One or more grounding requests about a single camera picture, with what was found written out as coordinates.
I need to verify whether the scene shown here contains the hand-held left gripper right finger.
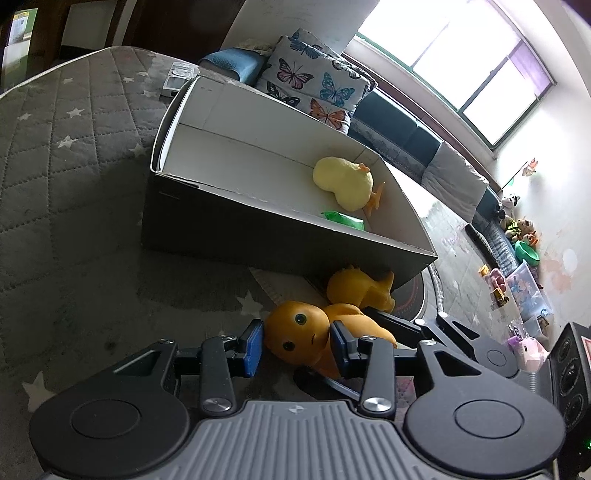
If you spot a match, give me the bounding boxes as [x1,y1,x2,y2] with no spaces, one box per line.
[329,320,490,420]

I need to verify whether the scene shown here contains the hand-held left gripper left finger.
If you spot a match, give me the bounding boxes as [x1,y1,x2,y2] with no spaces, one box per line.
[111,318,265,416]

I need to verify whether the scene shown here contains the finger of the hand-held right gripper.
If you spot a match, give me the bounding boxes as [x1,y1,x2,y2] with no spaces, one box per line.
[364,309,452,350]
[294,368,365,403]

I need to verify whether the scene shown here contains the orange rubber duck toy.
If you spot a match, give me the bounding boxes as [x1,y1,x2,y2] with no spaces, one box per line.
[263,300,399,381]

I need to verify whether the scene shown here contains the green packet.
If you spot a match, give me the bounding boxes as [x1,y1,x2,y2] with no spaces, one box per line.
[321,210,367,232]

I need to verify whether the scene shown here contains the grey cardboard box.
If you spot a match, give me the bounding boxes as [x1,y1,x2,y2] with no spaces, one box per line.
[141,74,439,290]

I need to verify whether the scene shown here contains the yellow plush duck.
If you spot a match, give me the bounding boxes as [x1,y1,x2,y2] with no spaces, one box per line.
[313,156,387,219]

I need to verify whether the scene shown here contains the black round disc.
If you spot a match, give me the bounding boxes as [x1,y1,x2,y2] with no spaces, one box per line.
[392,265,445,324]

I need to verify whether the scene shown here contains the pink and white toy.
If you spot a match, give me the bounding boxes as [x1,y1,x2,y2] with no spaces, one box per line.
[507,323,551,371]

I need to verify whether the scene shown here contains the small orange rubber toy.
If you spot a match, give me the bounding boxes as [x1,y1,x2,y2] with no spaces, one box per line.
[326,264,397,318]

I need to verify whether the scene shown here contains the small toy cars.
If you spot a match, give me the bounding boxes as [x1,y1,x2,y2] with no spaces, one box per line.
[478,265,511,308]

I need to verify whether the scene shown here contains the green bowl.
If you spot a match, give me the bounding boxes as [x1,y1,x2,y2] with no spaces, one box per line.
[515,240,542,267]

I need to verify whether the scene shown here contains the group of small stuffed animals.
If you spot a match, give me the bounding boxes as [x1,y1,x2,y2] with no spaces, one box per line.
[505,217,539,244]

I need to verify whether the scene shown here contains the light grey cushion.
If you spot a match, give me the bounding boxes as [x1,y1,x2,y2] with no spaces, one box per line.
[422,141,490,223]

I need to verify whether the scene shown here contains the black and white plush toy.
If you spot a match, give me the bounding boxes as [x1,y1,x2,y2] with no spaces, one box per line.
[498,194,522,221]

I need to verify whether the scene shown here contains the dark blue bench cushion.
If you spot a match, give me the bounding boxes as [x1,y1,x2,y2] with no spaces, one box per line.
[346,88,502,224]

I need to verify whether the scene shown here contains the butterfly print pillow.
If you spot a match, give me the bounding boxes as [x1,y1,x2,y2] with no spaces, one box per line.
[288,27,345,58]
[255,37,378,136]

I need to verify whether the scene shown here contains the white remote control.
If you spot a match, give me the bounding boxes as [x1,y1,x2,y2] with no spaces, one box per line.
[163,61,200,94]

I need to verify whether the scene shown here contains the blue pillow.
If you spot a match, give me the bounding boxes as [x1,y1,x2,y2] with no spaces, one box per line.
[198,48,262,86]

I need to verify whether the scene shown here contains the window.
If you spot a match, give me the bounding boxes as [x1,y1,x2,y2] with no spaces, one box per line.
[358,0,557,149]

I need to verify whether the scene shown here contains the white cloth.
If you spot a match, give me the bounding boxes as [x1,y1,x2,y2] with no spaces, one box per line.
[235,38,274,57]

